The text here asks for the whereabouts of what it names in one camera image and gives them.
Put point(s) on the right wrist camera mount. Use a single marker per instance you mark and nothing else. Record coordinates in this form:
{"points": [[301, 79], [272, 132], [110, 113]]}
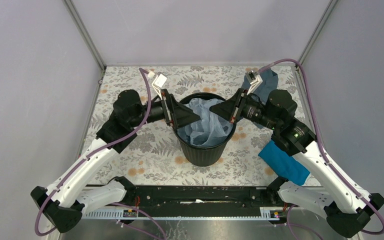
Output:
{"points": [[254, 80]]}

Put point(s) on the light blue plastic trash bag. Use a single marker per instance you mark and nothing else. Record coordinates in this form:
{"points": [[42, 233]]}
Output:
{"points": [[210, 130]]}

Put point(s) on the white slotted cable duct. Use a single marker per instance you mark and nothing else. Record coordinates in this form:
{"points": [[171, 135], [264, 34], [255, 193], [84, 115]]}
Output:
{"points": [[224, 212]]}

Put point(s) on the bright blue folded cloth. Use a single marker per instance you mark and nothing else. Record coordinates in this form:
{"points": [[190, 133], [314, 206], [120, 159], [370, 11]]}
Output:
{"points": [[283, 165]]}

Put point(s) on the grey-blue crumpled cloth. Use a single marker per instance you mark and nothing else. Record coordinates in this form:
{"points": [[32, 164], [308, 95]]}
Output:
{"points": [[261, 93]]}

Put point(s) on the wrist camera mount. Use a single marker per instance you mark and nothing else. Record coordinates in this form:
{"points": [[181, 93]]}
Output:
{"points": [[158, 80], [254, 80]]}

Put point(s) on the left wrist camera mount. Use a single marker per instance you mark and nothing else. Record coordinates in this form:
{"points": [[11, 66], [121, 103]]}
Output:
{"points": [[158, 80]]}

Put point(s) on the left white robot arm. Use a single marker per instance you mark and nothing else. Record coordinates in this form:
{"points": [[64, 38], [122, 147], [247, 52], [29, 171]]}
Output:
{"points": [[64, 202]]}

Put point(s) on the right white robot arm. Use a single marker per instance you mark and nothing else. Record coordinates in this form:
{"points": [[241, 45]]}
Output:
{"points": [[346, 206]]}

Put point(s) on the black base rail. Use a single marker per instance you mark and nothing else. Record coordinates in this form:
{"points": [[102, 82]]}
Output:
{"points": [[155, 196]]}

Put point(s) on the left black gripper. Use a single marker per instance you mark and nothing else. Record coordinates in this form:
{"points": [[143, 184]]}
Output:
{"points": [[176, 114]]}

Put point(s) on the floral patterned table mat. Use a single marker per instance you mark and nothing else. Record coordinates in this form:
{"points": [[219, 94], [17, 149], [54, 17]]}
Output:
{"points": [[155, 156]]}

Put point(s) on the black plastic trash bin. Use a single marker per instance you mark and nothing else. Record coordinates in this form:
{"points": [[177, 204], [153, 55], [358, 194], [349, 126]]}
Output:
{"points": [[203, 156]]}

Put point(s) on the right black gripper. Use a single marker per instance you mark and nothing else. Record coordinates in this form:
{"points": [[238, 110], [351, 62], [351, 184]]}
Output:
{"points": [[232, 109]]}

